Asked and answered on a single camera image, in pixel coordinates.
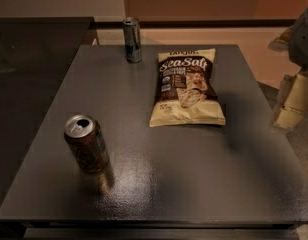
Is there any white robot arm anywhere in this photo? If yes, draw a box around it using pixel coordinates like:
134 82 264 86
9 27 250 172
268 7 308 129

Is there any slim silver blue can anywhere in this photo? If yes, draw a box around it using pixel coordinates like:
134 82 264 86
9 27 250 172
123 17 142 63

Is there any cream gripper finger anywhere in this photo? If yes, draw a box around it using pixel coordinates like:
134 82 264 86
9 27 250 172
273 68 308 129

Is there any sea salt chips bag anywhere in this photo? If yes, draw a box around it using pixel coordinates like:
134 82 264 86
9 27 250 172
149 48 226 127

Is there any orange soda can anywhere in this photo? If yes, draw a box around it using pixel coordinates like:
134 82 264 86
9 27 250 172
64 114 109 174

